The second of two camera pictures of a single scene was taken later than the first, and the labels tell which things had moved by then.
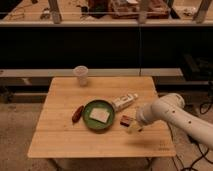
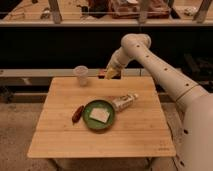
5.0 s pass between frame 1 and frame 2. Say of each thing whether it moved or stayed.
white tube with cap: stayed
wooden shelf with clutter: stayed
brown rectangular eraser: moved
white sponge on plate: stayed
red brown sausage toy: stayed
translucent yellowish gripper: moved
